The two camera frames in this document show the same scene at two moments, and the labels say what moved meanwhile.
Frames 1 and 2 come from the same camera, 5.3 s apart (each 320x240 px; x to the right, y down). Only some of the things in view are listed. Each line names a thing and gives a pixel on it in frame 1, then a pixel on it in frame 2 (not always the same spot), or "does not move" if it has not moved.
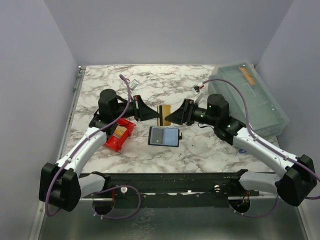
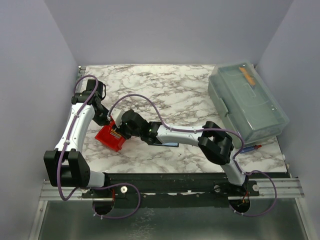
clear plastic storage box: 267,118 does not move
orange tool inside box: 247,76 does not move
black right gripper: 183,115 → 120,131
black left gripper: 142,111 → 104,120
